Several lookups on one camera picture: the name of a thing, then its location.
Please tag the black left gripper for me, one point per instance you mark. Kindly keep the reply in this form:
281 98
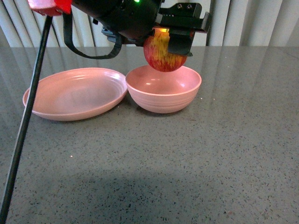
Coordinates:
183 16

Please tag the red yellow apple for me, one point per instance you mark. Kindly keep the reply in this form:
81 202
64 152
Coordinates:
155 49

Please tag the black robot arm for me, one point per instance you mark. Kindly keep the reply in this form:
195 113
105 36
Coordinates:
132 21

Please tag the pink bowl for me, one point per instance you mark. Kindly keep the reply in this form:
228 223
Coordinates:
163 92

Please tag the pink plate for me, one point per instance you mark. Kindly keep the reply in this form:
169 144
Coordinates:
79 94

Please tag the white pleated curtain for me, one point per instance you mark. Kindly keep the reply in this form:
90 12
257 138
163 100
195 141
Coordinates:
89 23

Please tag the red plastic mount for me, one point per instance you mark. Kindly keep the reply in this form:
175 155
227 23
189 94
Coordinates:
50 7

